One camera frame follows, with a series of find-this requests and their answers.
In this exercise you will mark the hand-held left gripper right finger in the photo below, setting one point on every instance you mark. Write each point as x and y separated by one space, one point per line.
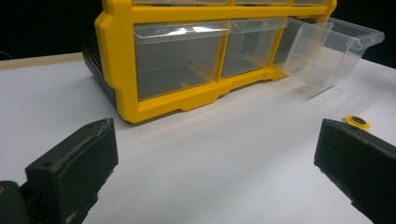
358 158

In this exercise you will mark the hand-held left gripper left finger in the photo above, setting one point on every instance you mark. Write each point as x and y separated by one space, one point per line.
73 168

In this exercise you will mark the yellow round disc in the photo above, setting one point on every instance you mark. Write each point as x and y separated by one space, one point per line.
358 121

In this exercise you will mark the large clear plastic drawer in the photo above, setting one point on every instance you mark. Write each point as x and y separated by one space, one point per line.
177 59

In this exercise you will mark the yellow drawer cabinet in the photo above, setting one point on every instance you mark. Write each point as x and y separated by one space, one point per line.
118 62

